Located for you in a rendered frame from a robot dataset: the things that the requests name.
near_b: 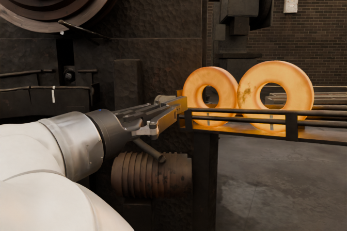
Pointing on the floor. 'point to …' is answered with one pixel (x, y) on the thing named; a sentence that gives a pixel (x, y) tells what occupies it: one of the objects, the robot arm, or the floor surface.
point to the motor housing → (148, 184)
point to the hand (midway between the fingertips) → (174, 106)
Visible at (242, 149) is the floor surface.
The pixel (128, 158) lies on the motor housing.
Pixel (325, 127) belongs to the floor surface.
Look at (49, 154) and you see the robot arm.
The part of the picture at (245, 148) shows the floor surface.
